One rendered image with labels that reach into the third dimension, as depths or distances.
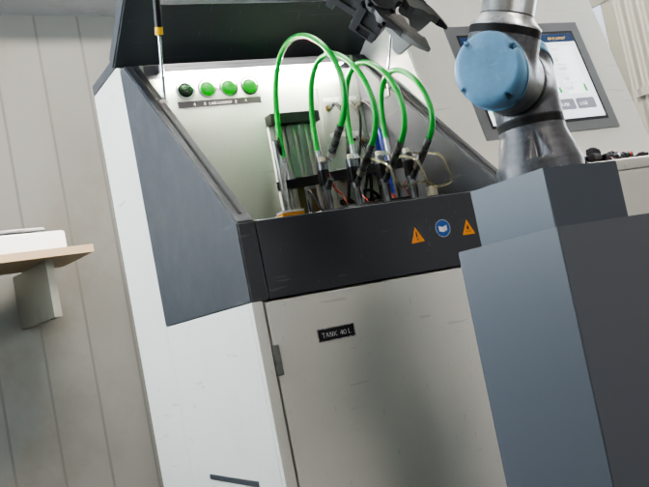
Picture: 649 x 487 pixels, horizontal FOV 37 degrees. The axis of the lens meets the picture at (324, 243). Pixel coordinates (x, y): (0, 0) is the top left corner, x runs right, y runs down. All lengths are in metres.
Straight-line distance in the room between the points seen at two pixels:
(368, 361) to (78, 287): 2.48
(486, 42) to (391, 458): 0.89
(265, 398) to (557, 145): 0.74
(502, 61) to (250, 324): 0.73
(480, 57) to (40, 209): 3.01
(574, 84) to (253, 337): 1.33
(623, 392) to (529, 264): 0.25
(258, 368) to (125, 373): 2.45
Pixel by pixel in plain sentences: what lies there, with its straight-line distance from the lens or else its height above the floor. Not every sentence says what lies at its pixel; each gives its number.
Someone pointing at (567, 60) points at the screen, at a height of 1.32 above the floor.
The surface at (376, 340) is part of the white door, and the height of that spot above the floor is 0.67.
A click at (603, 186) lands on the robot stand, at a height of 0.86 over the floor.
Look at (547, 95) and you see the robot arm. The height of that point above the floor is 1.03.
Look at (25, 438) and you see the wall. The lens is 4.20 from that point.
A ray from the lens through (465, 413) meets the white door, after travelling 2.11.
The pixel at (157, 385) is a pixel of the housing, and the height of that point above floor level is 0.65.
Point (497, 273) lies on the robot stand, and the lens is 1.65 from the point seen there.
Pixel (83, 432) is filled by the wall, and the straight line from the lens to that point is 4.27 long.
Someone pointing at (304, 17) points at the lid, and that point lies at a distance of 2.62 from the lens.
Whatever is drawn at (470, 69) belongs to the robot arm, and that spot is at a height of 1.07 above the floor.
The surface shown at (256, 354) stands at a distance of 1.91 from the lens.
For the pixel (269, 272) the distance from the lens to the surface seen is 1.91.
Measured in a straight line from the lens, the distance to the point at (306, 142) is 2.58.
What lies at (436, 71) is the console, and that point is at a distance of 2.60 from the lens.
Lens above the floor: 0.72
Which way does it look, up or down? 5 degrees up
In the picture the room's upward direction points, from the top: 11 degrees counter-clockwise
